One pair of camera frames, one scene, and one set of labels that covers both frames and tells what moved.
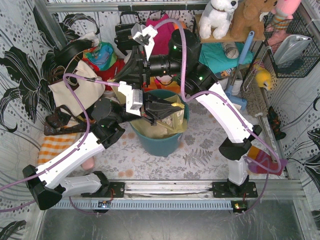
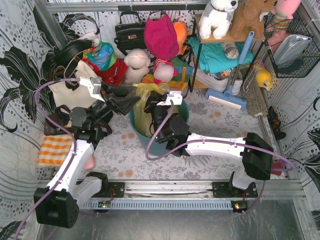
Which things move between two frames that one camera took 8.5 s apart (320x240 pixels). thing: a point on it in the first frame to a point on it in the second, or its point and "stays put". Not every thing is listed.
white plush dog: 216,15 stays put
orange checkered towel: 52,145 stays put
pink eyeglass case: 88,164 stays put
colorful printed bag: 102,56 stays put
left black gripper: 145,110 to 111,100
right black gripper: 143,67 to 155,107
